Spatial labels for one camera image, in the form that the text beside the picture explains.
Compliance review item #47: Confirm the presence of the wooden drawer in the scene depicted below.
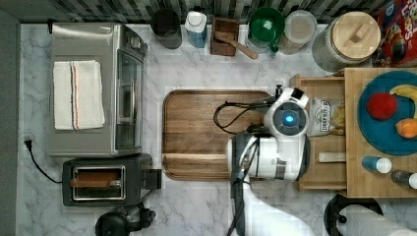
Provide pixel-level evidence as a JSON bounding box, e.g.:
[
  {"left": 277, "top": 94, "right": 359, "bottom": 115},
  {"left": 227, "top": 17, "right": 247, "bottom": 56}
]
[{"left": 289, "top": 75, "right": 347, "bottom": 191}]

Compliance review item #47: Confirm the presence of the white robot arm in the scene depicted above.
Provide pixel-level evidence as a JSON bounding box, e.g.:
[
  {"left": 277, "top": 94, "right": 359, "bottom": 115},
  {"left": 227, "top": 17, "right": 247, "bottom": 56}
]
[{"left": 226, "top": 88, "right": 314, "bottom": 236}]

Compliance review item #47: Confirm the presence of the wooden cutting board tray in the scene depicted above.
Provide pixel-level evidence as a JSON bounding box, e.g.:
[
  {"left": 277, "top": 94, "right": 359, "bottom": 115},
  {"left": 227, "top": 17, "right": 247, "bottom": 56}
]
[{"left": 162, "top": 89, "right": 268, "bottom": 181}]

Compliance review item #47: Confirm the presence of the wooden spoon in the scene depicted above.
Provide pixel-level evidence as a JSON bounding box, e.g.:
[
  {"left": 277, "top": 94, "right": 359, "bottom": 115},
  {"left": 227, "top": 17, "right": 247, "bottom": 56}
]
[{"left": 214, "top": 31, "right": 258, "bottom": 60}]

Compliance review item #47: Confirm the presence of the brown wooden utensil holder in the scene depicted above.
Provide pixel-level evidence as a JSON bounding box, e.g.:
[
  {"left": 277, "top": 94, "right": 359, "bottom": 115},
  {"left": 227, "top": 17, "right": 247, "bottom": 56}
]
[{"left": 210, "top": 18, "right": 239, "bottom": 57}]

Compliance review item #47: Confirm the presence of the blue bottle white cap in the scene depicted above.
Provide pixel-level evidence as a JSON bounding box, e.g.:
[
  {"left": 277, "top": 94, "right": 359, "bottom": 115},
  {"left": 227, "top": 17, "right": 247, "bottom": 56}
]
[{"left": 185, "top": 11, "right": 207, "bottom": 48}]

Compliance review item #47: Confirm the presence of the dark glass cup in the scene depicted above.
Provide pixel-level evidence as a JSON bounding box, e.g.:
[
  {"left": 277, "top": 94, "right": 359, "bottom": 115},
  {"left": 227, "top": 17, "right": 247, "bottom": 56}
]
[{"left": 150, "top": 9, "right": 182, "bottom": 49}]

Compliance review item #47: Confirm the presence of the green mug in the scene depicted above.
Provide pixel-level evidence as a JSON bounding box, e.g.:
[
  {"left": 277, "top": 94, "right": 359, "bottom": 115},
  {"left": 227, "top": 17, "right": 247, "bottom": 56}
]
[{"left": 247, "top": 7, "right": 284, "bottom": 53}]

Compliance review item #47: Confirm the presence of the silver toaster oven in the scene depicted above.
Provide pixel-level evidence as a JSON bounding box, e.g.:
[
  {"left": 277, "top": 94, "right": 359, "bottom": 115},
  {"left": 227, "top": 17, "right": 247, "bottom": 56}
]
[{"left": 48, "top": 23, "right": 148, "bottom": 157}]

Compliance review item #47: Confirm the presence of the black silver toaster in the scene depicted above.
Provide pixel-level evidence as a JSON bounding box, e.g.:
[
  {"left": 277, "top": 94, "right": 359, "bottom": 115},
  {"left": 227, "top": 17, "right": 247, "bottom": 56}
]
[{"left": 62, "top": 153, "right": 161, "bottom": 207}]

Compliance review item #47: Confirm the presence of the white chips bag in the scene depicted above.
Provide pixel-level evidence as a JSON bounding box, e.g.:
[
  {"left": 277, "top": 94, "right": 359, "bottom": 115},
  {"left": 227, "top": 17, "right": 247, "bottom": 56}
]
[{"left": 308, "top": 97, "right": 345, "bottom": 137}]

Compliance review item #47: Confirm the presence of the small white box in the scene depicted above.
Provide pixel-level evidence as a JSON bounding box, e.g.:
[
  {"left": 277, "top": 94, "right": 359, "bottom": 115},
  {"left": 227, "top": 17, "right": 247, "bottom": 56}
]
[{"left": 319, "top": 152, "right": 346, "bottom": 163}]

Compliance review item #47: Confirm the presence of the clear jar of nuts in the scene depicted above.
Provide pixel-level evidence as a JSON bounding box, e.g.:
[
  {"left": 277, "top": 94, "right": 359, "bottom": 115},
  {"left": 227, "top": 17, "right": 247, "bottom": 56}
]
[{"left": 278, "top": 10, "right": 317, "bottom": 55}]

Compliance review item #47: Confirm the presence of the white striped towel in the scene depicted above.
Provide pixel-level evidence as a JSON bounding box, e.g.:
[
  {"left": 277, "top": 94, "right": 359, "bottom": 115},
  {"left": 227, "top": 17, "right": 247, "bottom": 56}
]
[{"left": 53, "top": 60, "right": 105, "bottom": 131}]

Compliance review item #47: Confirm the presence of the jar with wooden lid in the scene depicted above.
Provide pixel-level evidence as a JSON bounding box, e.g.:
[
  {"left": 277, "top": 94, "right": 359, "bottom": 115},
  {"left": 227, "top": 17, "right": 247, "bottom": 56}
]
[{"left": 312, "top": 12, "right": 381, "bottom": 72}]

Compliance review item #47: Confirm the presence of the paper towel roll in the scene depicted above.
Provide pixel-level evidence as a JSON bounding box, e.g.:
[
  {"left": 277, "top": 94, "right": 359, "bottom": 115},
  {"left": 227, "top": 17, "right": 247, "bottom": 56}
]
[{"left": 324, "top": 195, "right": 416, "bottom": 236}]

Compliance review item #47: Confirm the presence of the wooden cabinet top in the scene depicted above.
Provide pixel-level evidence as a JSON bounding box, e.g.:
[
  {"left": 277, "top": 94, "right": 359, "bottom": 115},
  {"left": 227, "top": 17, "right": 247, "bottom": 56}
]
[{"left": 343, "top": 68, "right": 416, "bottom": 199}]

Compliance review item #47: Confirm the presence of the red plush apple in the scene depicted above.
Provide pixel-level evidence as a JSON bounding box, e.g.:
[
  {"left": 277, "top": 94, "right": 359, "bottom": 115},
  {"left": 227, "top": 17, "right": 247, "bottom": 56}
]
[{"left": 367, "top": 92, "right": 397, "bottom": 120}]

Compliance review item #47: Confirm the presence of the blue plate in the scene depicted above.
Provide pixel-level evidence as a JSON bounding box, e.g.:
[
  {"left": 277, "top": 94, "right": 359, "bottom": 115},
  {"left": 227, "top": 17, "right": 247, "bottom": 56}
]
[{"left": 357, "top": 71, "right": 417, "bottom": 155}]

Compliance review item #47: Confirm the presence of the blue salt canister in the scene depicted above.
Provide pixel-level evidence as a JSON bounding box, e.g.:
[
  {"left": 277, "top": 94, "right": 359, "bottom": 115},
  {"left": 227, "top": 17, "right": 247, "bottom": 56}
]
[{"left": 362, "top": 156, "right": 391, "bottom": 174}]

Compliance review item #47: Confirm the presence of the orange plush fruit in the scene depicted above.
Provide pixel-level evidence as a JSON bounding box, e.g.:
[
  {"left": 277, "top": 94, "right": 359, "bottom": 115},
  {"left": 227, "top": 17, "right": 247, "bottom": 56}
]
[{"left": 395, "top": 118, "right": 417, "bottom": 139}]

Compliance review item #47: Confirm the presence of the dark pepper shaker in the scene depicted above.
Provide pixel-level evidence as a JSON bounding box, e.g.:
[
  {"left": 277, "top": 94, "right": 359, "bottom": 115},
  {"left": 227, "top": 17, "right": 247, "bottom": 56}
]
[{"left": 391, "top": 170, "right": 417, "bottom": 189}]

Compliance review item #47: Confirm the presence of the yellow plush banana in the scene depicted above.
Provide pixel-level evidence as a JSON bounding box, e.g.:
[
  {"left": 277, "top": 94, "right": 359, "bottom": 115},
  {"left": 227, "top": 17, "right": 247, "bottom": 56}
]
[{"left": 389, "top": 85, "right": 417, "bottom": 119}]

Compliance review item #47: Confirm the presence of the red Froot Loops box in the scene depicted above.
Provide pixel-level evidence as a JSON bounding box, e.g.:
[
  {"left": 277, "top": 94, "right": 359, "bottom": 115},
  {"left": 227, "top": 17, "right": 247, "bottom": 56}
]
[{"left": 374, "top": 0, "right": 417, "bottom": 68}]

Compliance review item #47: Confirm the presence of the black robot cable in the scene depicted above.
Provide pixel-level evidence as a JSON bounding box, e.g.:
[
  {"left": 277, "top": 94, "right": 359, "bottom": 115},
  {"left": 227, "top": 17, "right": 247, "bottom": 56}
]
[{"left": 212, "top": 100, "right": 276, "bottom": 135}]

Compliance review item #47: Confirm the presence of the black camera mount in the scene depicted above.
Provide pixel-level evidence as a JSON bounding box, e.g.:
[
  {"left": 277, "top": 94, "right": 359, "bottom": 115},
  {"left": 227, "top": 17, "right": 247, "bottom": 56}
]
[{"left": 94, "top": 203, "right": 156, "bottom": 236}]

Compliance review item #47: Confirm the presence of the black power cord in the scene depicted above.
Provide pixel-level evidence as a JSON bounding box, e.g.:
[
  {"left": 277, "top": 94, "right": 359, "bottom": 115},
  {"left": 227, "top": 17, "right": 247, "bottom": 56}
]
[{"left": 23, "top": 139, "right": 63, "bottom": 184}]

